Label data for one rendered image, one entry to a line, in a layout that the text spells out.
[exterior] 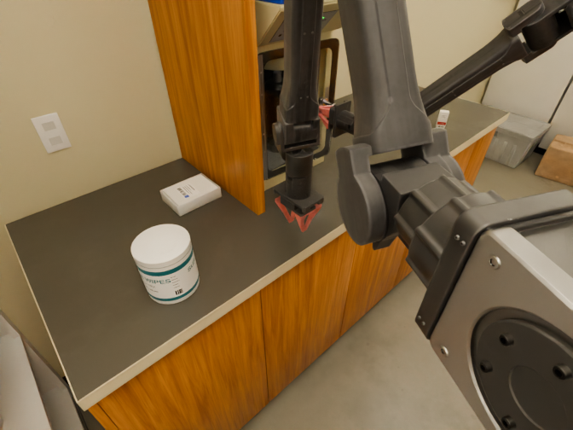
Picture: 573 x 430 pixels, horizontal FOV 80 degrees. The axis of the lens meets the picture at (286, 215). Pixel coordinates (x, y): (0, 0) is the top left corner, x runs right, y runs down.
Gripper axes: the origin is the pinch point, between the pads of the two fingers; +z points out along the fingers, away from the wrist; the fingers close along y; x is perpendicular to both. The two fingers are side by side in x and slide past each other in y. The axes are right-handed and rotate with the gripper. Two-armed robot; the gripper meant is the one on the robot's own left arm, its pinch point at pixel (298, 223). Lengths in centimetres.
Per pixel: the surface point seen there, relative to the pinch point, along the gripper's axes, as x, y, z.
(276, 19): -14.4, 23.4, -38.6
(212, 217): 5.0, 33.4, 15.7
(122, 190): 21, 67, 16
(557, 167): -288, -12, 95
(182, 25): -6, 53, -34
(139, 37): -2, 76, -28
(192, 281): 24.3, 11.2, 11.9
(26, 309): 64, 77, 54
